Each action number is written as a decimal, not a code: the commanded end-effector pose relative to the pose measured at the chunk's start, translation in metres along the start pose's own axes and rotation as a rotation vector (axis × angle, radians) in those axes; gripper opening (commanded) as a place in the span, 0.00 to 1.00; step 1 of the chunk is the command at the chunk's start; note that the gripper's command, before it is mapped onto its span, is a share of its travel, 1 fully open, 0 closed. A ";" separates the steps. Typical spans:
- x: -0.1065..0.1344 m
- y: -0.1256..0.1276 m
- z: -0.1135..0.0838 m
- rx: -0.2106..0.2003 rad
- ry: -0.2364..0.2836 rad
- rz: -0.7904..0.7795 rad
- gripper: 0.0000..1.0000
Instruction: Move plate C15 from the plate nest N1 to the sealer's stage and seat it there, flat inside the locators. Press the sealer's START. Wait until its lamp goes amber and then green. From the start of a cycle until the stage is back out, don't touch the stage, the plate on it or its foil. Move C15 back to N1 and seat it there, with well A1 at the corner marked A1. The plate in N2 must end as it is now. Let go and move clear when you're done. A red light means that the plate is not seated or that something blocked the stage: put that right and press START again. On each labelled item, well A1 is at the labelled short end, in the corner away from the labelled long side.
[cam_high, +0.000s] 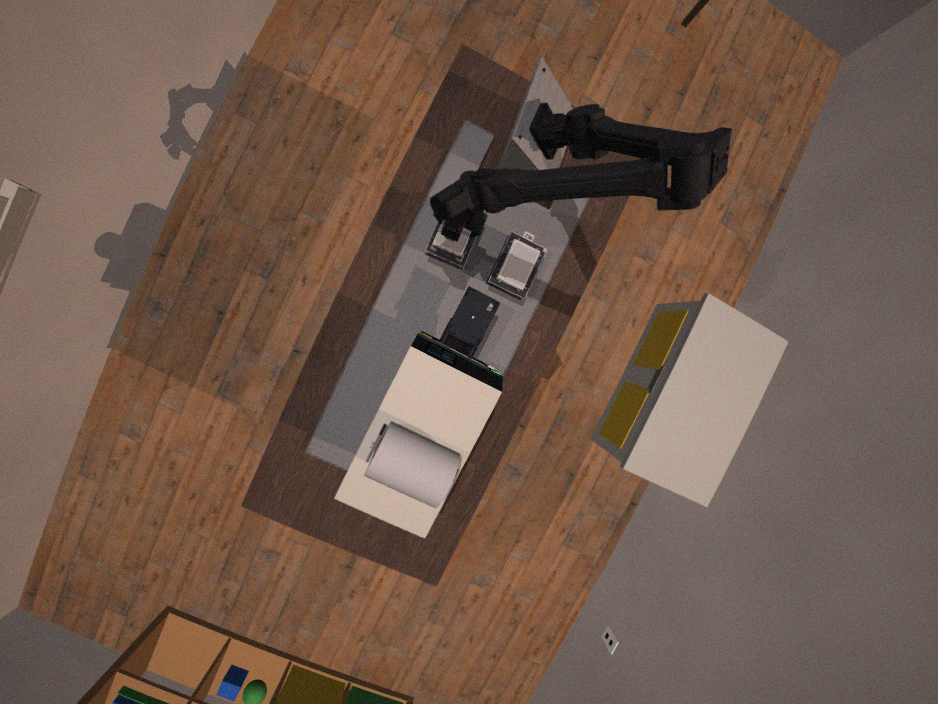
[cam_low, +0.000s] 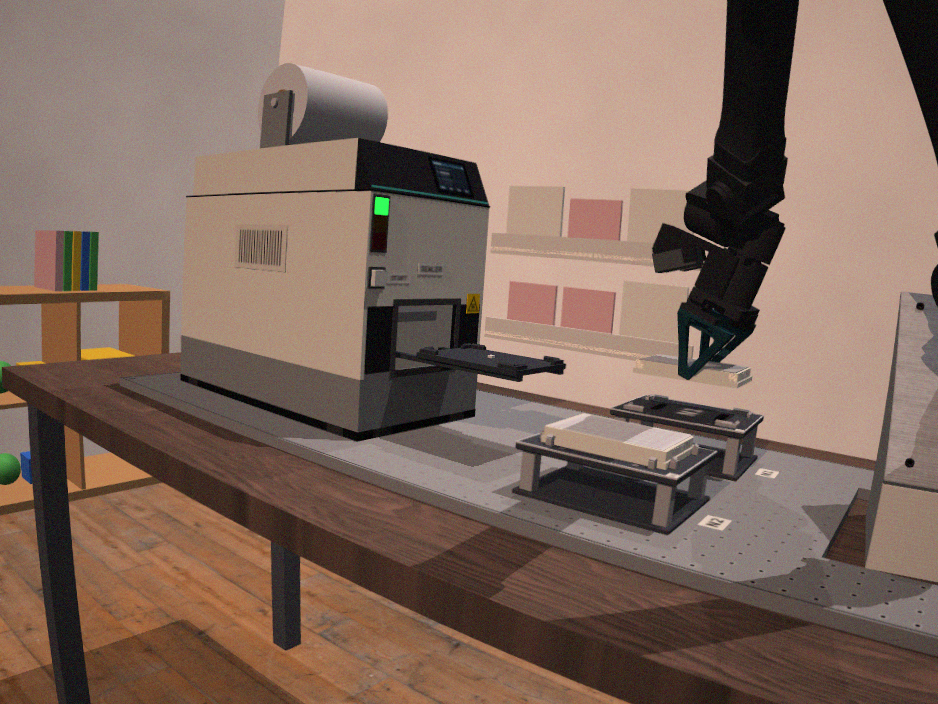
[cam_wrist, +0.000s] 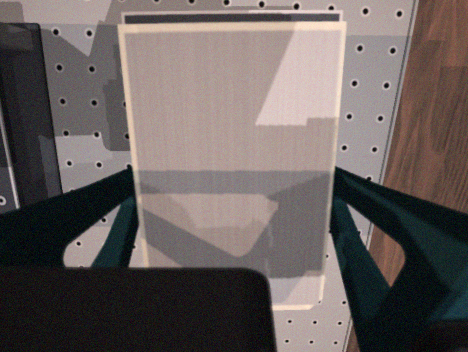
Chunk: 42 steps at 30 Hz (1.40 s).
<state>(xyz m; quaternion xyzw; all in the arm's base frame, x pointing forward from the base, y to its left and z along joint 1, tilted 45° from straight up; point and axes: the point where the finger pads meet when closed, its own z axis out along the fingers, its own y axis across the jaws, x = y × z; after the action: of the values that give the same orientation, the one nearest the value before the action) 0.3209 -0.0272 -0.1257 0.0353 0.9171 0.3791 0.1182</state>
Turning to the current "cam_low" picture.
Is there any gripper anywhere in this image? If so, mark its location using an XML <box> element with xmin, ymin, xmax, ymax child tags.
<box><xmin>677</xmin><ymin>254</ymin><xmax>768</xmax><ymax>380</ymax></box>

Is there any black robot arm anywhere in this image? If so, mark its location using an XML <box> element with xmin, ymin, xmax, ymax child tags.
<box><xmin>652</xmin><ymin>0</ymin><xmax>938</xmax><ymax>299</ymax></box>

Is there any grey cylinder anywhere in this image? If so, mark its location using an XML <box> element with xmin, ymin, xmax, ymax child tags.
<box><xmin>258</xmin><ymin>63</ymin><xmax>388</xmax><ymax>145</ymax></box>

